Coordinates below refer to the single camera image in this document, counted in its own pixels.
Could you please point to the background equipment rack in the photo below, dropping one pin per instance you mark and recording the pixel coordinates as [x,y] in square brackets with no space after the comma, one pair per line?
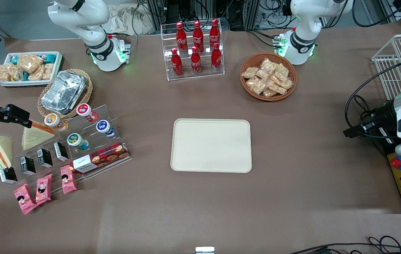
[242,14]

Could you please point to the clear acrylic bottle rack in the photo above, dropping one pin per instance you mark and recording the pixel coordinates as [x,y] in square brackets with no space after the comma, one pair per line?
[193,76]

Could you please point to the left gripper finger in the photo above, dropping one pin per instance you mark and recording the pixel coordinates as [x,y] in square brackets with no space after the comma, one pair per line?
[385,111]
[355,131]

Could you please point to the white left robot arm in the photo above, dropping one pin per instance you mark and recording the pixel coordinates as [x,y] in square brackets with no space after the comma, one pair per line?
[304,35]

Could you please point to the pink snack pack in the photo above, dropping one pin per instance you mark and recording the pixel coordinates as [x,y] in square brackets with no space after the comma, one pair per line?
[24,199]
[43,188]
[68,180]

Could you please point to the small black carton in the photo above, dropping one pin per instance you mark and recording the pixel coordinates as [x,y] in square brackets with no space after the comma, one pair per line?
[60,151]
[44,157]
[28,165]
[8,175]

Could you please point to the blue lid yogurt cup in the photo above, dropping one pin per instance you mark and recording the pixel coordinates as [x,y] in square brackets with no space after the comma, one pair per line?
[104,127]

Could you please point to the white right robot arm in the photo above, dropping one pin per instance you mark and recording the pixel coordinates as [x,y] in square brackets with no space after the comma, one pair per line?
[110,58]

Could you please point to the red cola bottle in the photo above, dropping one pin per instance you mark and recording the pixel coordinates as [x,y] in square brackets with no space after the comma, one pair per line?
[214,33]
[216,58]
[176,63]
[181,37]
[195,60]
[197,35]

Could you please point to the crumpled beige cloth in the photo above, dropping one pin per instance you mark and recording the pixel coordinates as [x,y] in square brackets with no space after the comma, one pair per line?
[130,21]

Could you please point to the white rectangular plastic bin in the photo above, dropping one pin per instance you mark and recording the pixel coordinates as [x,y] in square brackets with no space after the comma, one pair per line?
[57,65]

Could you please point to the teal wrapped snack packet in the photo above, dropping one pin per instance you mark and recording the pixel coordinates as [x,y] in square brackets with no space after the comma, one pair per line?
[49,58]
[13,60]

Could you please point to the green lid yogurt cup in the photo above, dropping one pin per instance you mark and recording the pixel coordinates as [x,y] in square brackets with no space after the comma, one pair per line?
[77,141]

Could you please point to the red lid yogurt cup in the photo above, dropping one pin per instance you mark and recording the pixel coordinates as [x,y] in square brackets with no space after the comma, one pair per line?
[87,112]

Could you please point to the beige crispy snack packet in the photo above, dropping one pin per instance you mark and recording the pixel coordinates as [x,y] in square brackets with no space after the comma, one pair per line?
[48,70]
[268,65]
[257,85]
[277,88]
[2,73]
[250,72]
[29,62]
[263,75]
[269,93]
[15,72]
[36,74]
[281,72]

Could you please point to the beige plastic tray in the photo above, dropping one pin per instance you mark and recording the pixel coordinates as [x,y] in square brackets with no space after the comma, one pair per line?
[211,145]

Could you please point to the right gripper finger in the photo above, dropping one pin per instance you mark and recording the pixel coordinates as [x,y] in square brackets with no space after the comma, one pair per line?
[10,113]

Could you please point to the oval light wicker basket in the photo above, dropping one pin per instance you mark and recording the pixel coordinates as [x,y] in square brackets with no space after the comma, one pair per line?
[88,93]

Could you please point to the red plaid cookie box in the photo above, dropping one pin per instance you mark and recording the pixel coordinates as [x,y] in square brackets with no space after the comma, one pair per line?
[100,158]

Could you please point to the round brown wicker basket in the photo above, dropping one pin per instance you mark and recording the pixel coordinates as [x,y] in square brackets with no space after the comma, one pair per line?
[253,60]

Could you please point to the silver foil food container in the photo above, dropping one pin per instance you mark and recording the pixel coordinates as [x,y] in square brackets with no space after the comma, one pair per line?
[63,91]

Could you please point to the orange lid yogurt cup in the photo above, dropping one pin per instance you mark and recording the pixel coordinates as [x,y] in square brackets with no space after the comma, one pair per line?
[55,121]

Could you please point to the clear acrylic tiered shelf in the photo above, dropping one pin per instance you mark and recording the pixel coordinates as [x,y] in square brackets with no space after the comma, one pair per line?
[110,113]

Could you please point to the grey metal frame bar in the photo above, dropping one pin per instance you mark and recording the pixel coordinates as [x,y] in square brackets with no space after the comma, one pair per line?
[1,34]

